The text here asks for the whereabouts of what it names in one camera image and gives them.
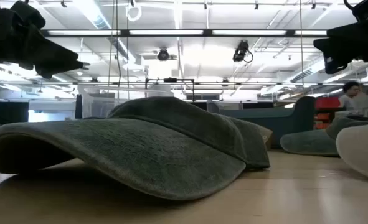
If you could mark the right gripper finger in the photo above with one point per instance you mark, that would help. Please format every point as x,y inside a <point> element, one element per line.
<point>355,31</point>
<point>348,45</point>

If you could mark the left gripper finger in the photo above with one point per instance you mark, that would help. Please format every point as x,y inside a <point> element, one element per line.
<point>53,68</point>
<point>50,49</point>

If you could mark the dark green cap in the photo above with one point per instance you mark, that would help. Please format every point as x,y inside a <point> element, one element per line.
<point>140,149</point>
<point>308,143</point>

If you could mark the beige cap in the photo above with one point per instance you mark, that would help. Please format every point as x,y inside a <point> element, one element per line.
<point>267,135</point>
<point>364,149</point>

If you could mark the person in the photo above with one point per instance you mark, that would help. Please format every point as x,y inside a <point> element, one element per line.
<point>350,93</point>

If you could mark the red shelf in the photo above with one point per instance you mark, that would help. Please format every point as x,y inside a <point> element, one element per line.
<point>327,102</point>

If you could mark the clear plastic bin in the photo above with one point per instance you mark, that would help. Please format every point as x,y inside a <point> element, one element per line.
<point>96,105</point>

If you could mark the black partition panel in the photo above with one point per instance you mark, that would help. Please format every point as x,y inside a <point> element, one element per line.
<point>9,112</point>

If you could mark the black overhead light bar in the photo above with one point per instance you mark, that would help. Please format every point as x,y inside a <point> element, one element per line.
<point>124,32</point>

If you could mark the teal plastic bin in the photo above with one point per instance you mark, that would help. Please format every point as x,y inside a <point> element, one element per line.
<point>280,124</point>

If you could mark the black upright post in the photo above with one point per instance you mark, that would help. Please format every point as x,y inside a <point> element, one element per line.
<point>78,107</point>

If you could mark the black hanging camera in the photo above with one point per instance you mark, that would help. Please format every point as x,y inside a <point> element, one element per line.
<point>240,51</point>

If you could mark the round black camera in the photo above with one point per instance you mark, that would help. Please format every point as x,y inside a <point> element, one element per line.
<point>163,55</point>

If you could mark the black frame crossbar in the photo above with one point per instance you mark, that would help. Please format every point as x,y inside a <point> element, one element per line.
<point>202,83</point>

